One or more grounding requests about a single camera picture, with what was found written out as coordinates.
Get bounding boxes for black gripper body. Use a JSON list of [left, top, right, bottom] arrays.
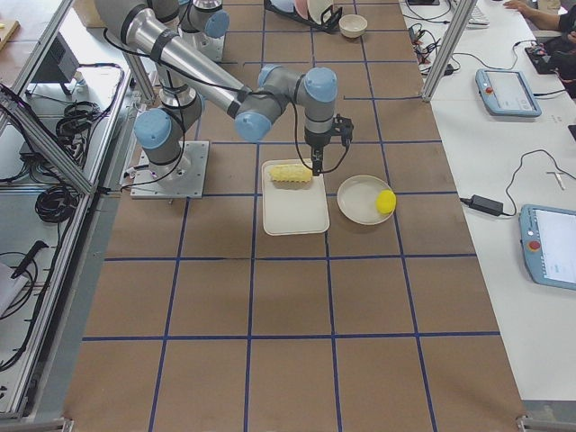
[[304, 114, 353, 156]]

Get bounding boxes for person's forearm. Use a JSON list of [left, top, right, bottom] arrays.
[[503, 0, 575, 32]]

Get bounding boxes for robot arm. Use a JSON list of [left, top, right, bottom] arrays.
[[95, 1, 354, 176], [146, 0, 230, 39]]

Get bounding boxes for beige shallow plate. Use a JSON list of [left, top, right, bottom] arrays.
[[337, 175, 394, 226]]

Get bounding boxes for black plate rack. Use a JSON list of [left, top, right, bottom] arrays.
[[264, 0, 343, 33]]

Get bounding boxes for beige plate in rack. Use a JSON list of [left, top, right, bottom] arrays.
[[307, 0, 334, 24]]

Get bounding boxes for pink plate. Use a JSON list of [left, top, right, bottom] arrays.
[[293, 0, 309, 19]]

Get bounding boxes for white rectangular tray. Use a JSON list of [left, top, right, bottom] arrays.
[[261, 159, 329, 236]]

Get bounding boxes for yellow lemon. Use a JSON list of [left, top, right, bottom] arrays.
[[375, 189, 397, 214]]

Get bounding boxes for beige bowl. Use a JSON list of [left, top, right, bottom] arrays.
[[338, 14, 368, 39]]

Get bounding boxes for black laptop power brick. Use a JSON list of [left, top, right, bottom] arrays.
[[469, 194, 503, 216]]

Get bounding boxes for blue teach pendant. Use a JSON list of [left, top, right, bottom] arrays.
[[518, 204, 575, 291], [475, 68, 542, 118]]

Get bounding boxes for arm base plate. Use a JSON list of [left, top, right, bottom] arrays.
[[198, 33, 225, 62], [130, 140, 210, 199]]

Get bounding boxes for aluminium frame post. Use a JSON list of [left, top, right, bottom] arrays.
[[421, 0, 477, 103]]

